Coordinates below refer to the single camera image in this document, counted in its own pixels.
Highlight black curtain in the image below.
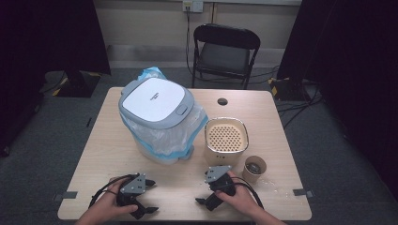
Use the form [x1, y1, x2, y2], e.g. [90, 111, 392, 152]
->
[0, 0, 112, 95]
[276, 0, 398, 195]

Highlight person's right hand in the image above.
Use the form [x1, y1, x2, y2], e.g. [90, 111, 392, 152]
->
[215, 171, 263, 217]

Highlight black wall power cable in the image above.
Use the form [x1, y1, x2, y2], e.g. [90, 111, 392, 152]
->
[185, 5, 195, 78]

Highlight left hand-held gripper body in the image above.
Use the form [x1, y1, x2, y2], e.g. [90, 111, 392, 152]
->
[116, 172, 148, 207]

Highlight black floor cables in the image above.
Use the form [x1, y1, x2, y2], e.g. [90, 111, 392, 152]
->
[248, 65, 325, 129]

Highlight left hand-held gripper cable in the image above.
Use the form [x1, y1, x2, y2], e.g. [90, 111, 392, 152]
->
[88, 173, 136, 209]

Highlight grey tape strip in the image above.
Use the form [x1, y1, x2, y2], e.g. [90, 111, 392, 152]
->
[292, 187, 314, 199]
[53, 190, 79, 202]

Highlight beige strainer container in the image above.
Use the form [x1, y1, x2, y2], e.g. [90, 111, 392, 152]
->
[204, 116, 251, 167]

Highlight person's left hand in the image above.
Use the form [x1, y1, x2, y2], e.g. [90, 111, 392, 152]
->
[90, 177, 139, 220]

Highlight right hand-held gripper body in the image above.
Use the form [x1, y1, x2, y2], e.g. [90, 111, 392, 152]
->
[205, 165, 237, 197]

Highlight brown paper cup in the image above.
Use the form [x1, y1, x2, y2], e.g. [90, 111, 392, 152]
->
[241, 155, 268, 185]

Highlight white wall socket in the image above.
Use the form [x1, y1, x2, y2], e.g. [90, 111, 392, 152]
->
[182, 0, 205, 14]

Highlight white trash bin with bag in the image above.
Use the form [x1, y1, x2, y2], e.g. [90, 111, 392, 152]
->
[120, 66, 209, 165]

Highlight black folding chair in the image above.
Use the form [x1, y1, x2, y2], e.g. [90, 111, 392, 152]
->
[191, 22, 262, 91]

